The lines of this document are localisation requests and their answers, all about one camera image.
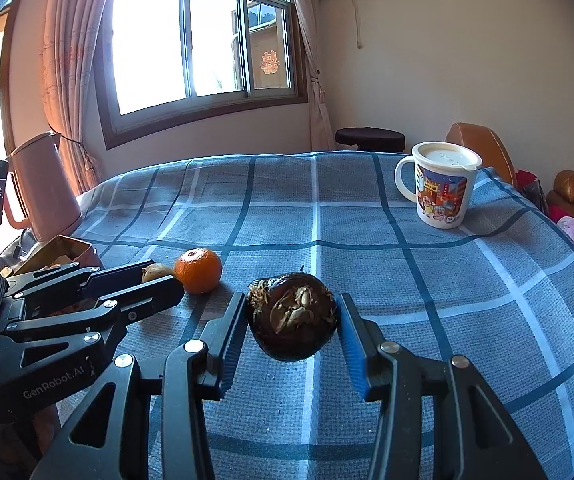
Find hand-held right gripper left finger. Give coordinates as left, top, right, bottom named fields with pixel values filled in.
left=30, top=291, right=249, bottom=480

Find pink electric kettle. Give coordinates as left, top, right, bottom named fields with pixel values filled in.
left=4, top=131, right=84, bottom=243

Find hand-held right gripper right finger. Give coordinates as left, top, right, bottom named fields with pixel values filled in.
left=336, top=293, right=550, bottom=480

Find dark round stool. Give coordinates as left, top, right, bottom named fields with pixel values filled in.
left=334, top=126, right=407, bottom=154

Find brown framed sliding window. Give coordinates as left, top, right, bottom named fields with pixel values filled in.
left=98, top=0, right=311, bottom=151

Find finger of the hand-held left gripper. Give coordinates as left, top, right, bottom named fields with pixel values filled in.
left=6, top=276, right=186, bottom=362
left=1, top=259, right=156, bottom=322

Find red cloth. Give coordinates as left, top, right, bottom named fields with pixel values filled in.
left=514, top=170, right=550, bottom=212

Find small olive-brown fruit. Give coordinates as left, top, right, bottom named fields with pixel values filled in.
left=141, top=263, right=177, bottom=284

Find pink patterned curtain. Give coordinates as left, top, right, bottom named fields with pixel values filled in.
left=40, top=0, right=120, bottom=187

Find white mug lid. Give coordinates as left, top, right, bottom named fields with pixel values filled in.
left=412, top=141, right=482, bottom=171

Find air conditioner cable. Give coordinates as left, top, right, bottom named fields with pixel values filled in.
left=351, top=0, right=364, bottom=52

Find white cartoon print mug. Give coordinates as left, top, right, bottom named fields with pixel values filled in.
left=394, top=141, right=482, bottom=230

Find brown leather chair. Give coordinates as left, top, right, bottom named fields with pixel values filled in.
left=445, top=122, right=518, bottom=189

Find orange tangerine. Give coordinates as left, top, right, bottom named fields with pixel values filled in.
left=174, top=248, right=223, bottom=295

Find blue plaid tablecloth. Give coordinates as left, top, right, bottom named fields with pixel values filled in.
left=0, top=151, right=574, bottom=480

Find pale tied curtain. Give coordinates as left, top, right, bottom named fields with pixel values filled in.
left=284, top=0, right=338, bottom=152

